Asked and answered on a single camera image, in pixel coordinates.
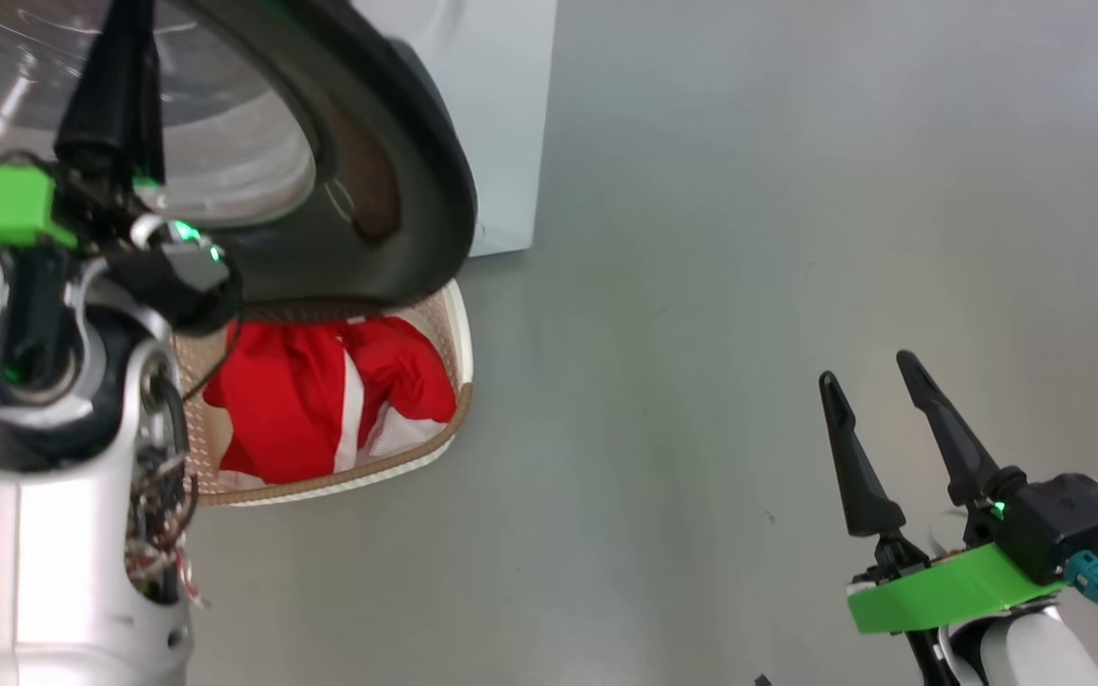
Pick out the white front-load washing machine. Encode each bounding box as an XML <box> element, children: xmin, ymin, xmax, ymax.
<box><xmin>0</xmin><ymin>0</ymin><xmax>559</xmax><ymax>336</ymax></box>

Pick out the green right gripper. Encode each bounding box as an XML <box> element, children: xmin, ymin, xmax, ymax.
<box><xmin>818</xmin><ymin>350</ymin><xmax>1065</xmax><ymax>636</ymax></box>

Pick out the cream perforated laundry basket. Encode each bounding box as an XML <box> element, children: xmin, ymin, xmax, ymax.
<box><xmin>173</xmin><ymin>278</ymin><xmax>476</xmax><ymax>507</ymax></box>

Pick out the black round glass washer door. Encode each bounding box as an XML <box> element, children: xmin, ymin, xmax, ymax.
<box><xmin>0</xmin><ymin>0</ymin><xmax>478</xmax><ymax>308</ymax></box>

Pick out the red white garment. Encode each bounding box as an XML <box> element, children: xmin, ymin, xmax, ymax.
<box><xmin>204</xmin><ymin>317</ymin><xmax>458</xmax><ymax>487</ymax></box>

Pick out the exposed multicoloured wire bundle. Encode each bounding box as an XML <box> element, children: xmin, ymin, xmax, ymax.
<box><xmin>125</xmin><ymin>443</ymin><xmax>212</xmax><ymax>611</ymax></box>

